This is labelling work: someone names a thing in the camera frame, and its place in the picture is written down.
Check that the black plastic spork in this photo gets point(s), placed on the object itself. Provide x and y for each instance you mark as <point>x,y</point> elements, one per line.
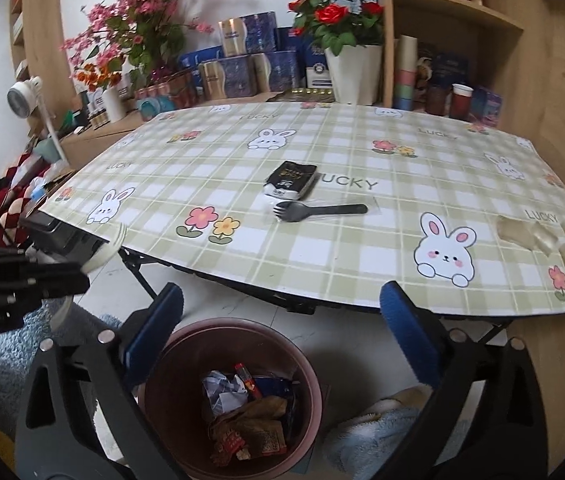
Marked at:
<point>296,211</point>

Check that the dark drink cup white lid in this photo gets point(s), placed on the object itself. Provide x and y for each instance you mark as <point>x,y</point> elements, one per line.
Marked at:
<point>460,102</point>

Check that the black folding table leg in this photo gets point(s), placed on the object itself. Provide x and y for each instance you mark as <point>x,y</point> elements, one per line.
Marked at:
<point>134,261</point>

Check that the green plaid bunny tablecloth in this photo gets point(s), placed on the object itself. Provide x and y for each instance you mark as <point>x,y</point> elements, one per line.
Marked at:
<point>468,220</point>

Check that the red rose bouquet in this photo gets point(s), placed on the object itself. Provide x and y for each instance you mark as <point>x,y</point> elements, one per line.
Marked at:
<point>335,24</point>

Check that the crumpled red snack bag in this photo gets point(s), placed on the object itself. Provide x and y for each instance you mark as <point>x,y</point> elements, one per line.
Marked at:
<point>253,431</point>

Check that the white rose flower pot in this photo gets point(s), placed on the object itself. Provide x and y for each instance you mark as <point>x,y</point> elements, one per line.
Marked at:
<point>355,74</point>

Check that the blue gold gift box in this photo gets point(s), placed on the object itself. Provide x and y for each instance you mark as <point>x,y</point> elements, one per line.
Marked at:
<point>228,78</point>

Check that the green foil tray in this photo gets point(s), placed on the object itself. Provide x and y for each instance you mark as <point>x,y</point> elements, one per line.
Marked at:
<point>301,95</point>

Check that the pink cherry blossom bouquet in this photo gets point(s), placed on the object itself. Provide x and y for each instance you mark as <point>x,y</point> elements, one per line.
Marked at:
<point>145,34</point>

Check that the dark red trash bin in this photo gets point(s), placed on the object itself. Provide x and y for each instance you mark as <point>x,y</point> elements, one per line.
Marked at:
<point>175,403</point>

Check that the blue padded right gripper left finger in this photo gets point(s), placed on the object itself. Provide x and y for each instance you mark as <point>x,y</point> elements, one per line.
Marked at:
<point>146,332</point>

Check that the crumpled grey paper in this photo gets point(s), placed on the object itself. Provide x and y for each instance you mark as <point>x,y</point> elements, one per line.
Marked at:
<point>224,394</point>

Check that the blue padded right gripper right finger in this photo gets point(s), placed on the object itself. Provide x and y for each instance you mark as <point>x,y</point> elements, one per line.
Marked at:
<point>417,331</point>

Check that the black tissue pack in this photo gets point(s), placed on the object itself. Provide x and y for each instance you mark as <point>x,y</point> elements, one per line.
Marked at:
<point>290,181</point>

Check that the orange flower bunch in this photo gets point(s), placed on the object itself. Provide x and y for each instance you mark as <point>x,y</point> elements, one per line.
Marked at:
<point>97,77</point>

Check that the stack of pastel cups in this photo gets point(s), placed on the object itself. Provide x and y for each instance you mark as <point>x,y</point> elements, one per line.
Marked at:
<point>405,69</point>

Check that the red cigarette box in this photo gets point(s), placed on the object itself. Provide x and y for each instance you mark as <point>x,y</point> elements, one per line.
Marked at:
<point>248,381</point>

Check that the white desk fan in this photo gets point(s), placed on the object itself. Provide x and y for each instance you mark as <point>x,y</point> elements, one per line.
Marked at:
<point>24,97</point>

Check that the white cylindrical vase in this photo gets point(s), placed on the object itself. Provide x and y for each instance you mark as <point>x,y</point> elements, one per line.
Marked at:
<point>113,104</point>

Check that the blue coffee box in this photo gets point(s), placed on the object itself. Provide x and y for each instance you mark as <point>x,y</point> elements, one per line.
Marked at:
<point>276,386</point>

